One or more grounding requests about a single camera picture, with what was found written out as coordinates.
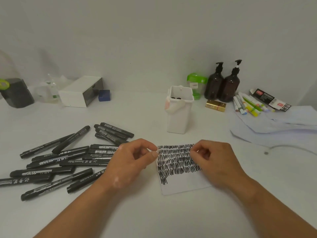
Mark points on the person's left forearm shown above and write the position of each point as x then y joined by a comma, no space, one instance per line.
79,215

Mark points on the clear jar with green lid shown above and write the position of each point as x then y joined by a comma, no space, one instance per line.
197,78

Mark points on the white box with grey front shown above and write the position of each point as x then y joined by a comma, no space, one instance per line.
71,96

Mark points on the pile of loose white sheets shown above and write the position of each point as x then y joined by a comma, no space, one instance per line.
284,121

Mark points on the brown pump bottle white neck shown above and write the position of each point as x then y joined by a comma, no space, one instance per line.
229,89

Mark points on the small blue box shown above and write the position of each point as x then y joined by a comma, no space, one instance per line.
104,95

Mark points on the person's left hand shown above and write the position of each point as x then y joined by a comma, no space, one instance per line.
126,166

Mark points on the bunch of pastel highlighter pens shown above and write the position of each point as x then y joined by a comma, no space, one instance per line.
250,107

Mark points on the small gold box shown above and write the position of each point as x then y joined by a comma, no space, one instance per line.
215,105

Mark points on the black and red cardboard box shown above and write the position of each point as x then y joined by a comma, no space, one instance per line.
267,97

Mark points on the person's right forearm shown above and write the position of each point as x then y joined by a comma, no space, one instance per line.
272,215

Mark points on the clear bottle with dark liquid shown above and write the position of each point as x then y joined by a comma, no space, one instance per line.
17,94

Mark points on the person's right hand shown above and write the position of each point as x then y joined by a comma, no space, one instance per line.
220,166

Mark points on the pile of black markers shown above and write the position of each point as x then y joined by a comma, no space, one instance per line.
74,158

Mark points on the white paper with black scribbles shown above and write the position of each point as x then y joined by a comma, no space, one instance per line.
178,185

